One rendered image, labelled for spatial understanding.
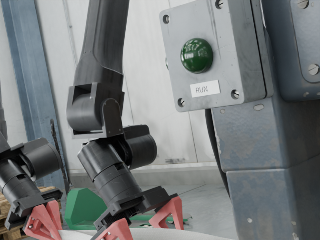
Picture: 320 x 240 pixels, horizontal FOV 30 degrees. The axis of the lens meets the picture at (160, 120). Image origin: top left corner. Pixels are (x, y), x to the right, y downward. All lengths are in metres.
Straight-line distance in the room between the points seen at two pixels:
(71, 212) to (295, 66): 5.65
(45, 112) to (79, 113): 8.21
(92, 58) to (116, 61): 0.04
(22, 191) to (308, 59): 0.71
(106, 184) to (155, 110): 6.91
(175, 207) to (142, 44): 6.94
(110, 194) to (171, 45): 0.40
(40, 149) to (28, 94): 8.25
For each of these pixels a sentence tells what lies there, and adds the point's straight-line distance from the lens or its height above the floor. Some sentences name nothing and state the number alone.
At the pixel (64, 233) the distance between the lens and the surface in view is 1.06.
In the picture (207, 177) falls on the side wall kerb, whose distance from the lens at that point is 7.36.
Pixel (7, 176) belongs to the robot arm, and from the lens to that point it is 1.13.
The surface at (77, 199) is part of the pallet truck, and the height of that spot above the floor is 0.30.
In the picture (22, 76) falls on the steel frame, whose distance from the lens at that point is 9.44.
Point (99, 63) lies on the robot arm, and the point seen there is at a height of 1.32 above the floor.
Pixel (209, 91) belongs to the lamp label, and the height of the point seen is 1.25.
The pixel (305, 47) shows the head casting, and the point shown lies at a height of 1.28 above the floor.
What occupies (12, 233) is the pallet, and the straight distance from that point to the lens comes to 6.31.
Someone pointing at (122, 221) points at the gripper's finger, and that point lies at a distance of 0.83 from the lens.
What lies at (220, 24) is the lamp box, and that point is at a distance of 0.49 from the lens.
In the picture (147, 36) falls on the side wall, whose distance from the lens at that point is 7.74.
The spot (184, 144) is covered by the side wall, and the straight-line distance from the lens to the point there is 7.55.
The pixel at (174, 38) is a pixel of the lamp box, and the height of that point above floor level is 1.30.
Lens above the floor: 1.26
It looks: 3 degrees down
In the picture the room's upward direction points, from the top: 10 degrees counter-clockwise
